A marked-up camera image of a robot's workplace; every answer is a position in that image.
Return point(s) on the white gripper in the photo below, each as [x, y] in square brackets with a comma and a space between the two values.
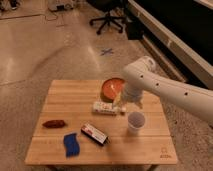
[129, 94]

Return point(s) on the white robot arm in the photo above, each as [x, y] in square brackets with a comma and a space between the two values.
[140, 76]

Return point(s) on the orange bowl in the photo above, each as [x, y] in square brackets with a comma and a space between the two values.
[110, 89]

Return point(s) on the white paper cup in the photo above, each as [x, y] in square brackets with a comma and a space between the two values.
[136, 121]

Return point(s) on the blue cloth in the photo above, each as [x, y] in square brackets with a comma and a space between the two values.
[71, 145]

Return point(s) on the black bag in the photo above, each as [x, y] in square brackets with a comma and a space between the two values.
[134, 30]

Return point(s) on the brown sausage-shaped object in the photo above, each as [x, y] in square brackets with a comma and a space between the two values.
[54, 124]

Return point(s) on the black office chair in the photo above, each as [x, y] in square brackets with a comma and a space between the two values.
[107, 6]

